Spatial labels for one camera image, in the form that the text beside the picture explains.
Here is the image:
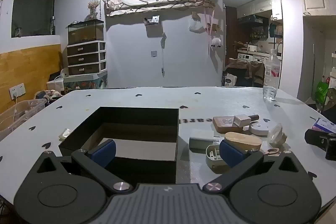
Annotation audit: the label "pile of plush toys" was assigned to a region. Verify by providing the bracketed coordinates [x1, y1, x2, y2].
[34, 89, 65, 105]

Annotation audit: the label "green bag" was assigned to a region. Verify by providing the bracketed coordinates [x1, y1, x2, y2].
[314, 80, 330, 106]

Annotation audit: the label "black box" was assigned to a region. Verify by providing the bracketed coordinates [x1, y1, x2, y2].
[58, 106, 180, 185]

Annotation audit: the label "white kitchen wall cabinets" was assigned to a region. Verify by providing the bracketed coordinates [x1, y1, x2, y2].
[236, 0, 282, 21]

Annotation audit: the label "white wall socket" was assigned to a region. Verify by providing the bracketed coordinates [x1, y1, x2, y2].
[9, 83, 26, 98]

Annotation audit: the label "white round case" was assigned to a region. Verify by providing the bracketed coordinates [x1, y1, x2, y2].
[249, 123, 269, 136]

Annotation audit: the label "glass fish tank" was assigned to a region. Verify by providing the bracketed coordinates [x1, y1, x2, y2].
[68, 19, 105, 45]

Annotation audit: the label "heart print table cover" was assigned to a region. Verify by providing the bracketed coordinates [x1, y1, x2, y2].
[0, 86, 336, 224]

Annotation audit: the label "beige plastic strip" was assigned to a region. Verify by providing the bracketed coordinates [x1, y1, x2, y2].
[59, 128, 72, 140]

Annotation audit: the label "white plastic tray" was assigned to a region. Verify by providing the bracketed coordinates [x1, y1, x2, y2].
[205, 144, 246, 174]

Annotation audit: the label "oval wooden lidded box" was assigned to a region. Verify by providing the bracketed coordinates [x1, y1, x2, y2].
[224, 132, 262, 152]

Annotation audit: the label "small white box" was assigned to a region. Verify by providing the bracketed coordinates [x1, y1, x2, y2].
[234, 114, 251, 127]

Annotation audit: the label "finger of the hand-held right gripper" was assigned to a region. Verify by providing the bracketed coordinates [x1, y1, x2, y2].
[304, 129, 336, 161]

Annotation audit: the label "brown flat board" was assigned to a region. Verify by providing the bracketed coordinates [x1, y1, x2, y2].
[212, 116, 252, 134]

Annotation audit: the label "pink hanging sticks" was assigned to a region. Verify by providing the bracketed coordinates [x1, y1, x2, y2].
[203, 10, 219, 35]

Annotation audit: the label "small wall shelf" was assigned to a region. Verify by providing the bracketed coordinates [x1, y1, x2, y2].
[144, 15, 160, 27]

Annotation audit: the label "vase of dried flowers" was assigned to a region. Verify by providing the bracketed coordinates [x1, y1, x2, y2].
[87, 0, 100, 20]

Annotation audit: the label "teal printed cabinet cloth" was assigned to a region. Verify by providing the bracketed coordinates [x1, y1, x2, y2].
[64, 71, 108, 90]

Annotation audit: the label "white washing machine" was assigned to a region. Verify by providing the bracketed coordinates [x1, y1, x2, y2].
[238, 52, 271, 64]

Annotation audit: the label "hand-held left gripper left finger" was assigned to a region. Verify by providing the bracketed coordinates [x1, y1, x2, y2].
[34, 139, 133, 193]

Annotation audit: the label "blue and white packet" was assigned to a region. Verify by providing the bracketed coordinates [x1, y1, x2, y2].
[312, 118, 336, 134]

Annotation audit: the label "clear round lid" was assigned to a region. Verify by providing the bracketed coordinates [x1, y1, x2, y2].
[268, 123, 288, 147]

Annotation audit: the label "clear plastic water bottle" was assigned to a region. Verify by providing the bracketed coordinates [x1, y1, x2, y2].
[262, 49, 282, 102]

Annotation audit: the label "chair with brown cloth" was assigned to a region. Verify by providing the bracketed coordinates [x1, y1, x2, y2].
[223, 57, 265, 87]

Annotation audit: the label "clear plastic storage bin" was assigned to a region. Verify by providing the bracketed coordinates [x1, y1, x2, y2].
[0, 98, 47, 139]

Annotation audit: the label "grey rectangular box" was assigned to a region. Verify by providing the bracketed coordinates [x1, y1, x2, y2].
[189, 129, 221, 149]

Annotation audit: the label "hanging white cable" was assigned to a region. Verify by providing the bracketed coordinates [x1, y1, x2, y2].
[160, 32, 168, 77]

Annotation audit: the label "white dark drawer unit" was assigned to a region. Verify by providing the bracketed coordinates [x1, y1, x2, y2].
[66, 41, 107, 76]

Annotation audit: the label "white plastic bag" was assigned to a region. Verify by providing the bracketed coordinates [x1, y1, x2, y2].
[189, 18, 204, 33]

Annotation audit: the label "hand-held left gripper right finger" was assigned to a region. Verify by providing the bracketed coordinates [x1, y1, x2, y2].
[202, 139, 307, 193]

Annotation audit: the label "black bag white print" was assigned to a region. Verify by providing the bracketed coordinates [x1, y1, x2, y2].
[223, 68, 247, 87]

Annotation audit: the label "pink eyelash curler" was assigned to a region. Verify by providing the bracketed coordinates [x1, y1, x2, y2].
[262, 147, 281, 156]

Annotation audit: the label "brown door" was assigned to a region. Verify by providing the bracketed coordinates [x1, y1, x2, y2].
[225, 6, 239, 67]

